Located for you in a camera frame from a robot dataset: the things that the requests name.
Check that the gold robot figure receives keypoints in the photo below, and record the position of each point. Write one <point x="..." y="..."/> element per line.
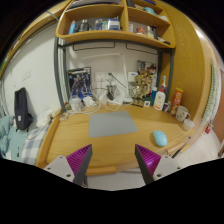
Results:
<point x="142" y="89"/>

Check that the wooden wall shelf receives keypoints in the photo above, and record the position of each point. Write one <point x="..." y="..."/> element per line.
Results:
<point x="141" y="21"/>

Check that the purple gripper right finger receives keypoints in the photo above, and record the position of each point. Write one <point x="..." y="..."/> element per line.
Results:
<point x="147" y="161"/>

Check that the grey mouse pad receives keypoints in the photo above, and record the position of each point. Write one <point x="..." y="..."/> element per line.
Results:
<point x="110" y="124"/>

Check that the white mug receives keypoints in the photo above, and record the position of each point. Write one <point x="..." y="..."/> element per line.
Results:
<point x="182" y="113"/>

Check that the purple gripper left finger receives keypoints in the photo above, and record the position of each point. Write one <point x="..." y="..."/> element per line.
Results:
<point x="79" y="162"/>

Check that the black backpack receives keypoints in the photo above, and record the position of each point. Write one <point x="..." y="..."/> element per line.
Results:
<point x="22" y="116"/>

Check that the plaid bed blanket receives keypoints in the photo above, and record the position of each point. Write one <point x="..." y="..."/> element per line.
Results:
<point x="32" y="145"/>

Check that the small clear plastic cup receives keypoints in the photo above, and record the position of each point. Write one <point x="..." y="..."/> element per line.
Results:
<point x="188" y="124"/>

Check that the blue bottle on shelf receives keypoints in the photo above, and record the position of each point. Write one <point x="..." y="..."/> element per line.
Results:
<point x="73" y="27"/>

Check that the light blue computer mouse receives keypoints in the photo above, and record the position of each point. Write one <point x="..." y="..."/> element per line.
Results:
<point x="160" y="138"/>

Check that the robot model kit box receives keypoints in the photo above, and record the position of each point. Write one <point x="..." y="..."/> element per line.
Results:
<point x="80" y="81"/>

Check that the white power adapter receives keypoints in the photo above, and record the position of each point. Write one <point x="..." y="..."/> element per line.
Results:
<point x="89" y="102"/>

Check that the red chips can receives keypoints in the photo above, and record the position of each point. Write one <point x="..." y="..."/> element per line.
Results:
<point x="176" y="100"/>

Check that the white lotion bottle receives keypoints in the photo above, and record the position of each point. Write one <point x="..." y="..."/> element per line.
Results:
<point x="159" y="99"/>

